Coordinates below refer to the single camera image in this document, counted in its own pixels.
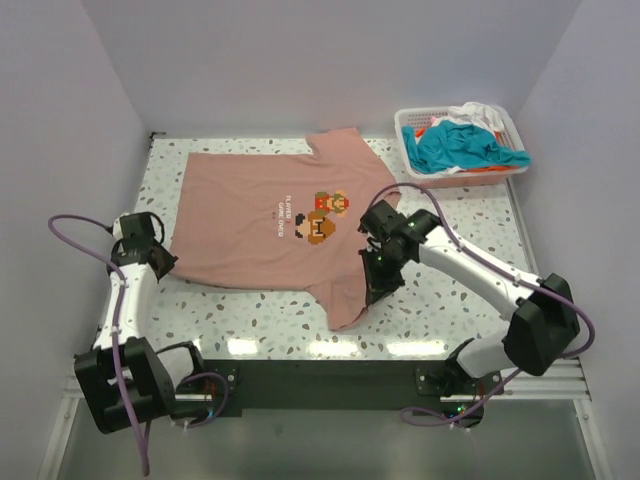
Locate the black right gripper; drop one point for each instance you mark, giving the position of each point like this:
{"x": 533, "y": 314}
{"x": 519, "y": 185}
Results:
{"x": 379, "y": 286}

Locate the teal t-shirt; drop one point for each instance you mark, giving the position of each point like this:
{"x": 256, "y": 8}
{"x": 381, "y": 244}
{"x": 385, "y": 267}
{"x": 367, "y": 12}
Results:
{"x": 449, "y": 145}

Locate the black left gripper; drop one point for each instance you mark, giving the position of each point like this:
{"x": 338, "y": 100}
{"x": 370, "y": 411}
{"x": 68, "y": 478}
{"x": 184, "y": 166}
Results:
{"x": 167, "y": 257}

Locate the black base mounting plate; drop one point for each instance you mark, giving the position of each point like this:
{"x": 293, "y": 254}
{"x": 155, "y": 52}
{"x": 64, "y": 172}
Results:
{"x": 234, "y": 386}

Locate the pink printed t-shirt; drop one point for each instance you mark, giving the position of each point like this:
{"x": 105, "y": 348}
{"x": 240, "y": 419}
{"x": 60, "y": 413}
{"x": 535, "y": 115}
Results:
{"x": 282, "y": 222}

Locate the white t-shirt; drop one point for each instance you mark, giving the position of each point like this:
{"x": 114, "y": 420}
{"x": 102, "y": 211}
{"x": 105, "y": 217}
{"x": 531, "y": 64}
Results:
{"x": 473, "y": 113}

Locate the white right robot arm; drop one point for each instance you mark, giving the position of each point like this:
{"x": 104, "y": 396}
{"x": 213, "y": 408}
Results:
{"x": 542, "y": 323}

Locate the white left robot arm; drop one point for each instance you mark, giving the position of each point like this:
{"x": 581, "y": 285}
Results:
{"x": 121, "y": 349}

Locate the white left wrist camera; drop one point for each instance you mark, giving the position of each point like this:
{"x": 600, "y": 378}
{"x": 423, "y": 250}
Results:
{"x": 116, "y": 229}

